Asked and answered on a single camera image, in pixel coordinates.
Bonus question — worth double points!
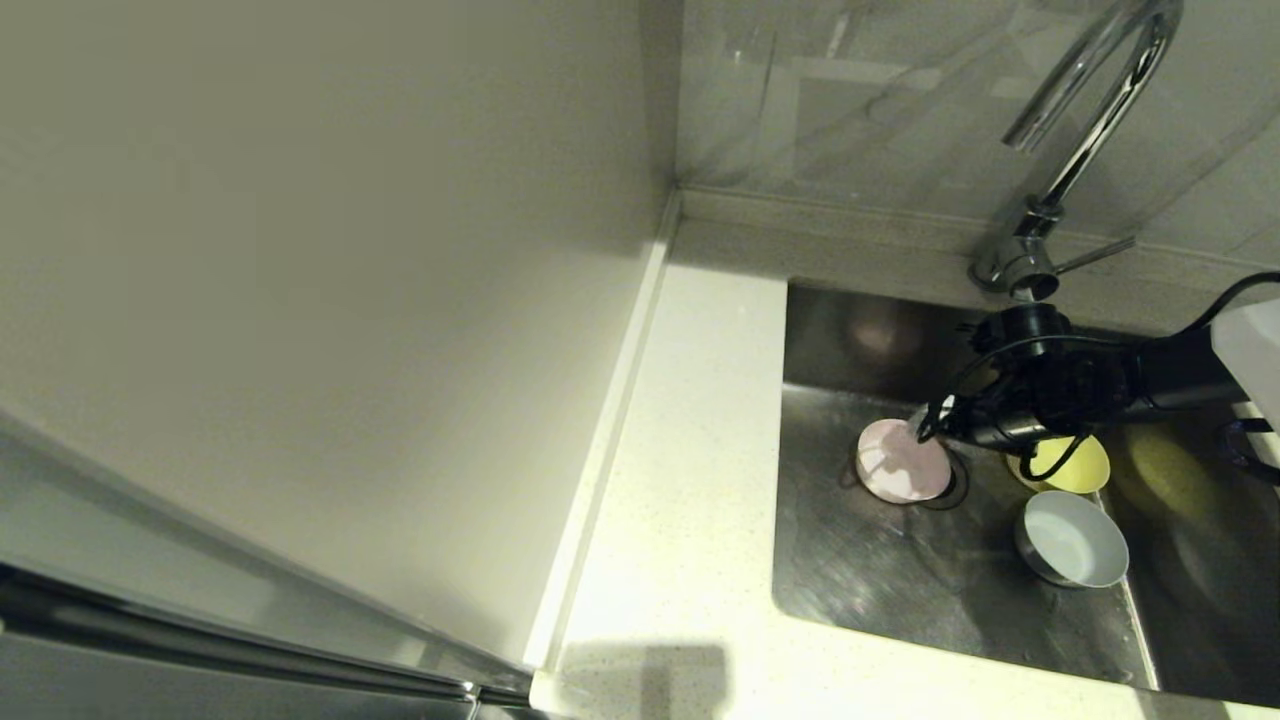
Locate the round metal sink drain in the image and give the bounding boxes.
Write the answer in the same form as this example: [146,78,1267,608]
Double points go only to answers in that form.
[935,450,969,511]

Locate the long metal appliance handle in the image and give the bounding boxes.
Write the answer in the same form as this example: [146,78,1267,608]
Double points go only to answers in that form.
[0,565,531,706]

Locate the stainless steel sink basin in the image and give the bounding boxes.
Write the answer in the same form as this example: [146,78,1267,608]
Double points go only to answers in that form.
[770,280,1280,706]

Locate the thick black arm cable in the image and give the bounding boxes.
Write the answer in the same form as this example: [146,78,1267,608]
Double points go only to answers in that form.
[1215,418,1280,487]

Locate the stainless steel appliance door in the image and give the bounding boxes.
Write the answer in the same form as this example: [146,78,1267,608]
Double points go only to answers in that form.
[0,560,536,720]

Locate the pink bowl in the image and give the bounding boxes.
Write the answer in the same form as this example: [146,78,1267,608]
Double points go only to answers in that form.
[855,418,954,504]

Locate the grey blue bowl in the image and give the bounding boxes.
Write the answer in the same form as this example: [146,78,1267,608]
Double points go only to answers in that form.
[1015,490,1131,588]

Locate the chrome gooseneck faucet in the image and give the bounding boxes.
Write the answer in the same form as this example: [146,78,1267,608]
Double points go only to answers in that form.
[968,0,1184,304]

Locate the thin black camera cable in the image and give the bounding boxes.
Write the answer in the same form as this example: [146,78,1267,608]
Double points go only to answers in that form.
[918,270,1280,483]

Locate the yellow bowl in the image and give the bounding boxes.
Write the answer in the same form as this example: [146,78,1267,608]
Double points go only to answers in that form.
[1007,433,1111,495]

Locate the tall white cabinet side panel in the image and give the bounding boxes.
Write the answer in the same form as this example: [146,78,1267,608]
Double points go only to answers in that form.
[0,0,683,673]

